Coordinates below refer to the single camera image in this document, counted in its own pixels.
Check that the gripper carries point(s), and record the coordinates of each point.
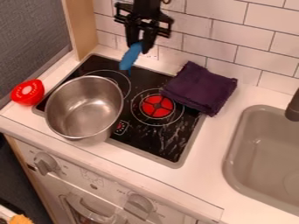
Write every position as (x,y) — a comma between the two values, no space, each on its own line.
(143,17)

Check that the blue spatula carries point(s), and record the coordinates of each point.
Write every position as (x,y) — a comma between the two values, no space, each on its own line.
(130,57)

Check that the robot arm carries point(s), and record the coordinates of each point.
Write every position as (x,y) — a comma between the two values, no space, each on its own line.
(146,3)

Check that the toy stove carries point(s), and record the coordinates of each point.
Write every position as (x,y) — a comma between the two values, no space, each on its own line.
(155,122)

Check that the purple cloth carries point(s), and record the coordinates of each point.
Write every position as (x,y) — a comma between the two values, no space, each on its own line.
(199,87)

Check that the silver pot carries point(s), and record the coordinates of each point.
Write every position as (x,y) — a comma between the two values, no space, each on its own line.
(83,108)

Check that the red toy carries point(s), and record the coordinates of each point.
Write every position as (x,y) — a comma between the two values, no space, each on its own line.
(27,92)

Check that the tap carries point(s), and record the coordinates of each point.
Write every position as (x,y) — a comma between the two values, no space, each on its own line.
(293,108)

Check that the toy sink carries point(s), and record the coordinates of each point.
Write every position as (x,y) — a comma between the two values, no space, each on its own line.
(264,157)

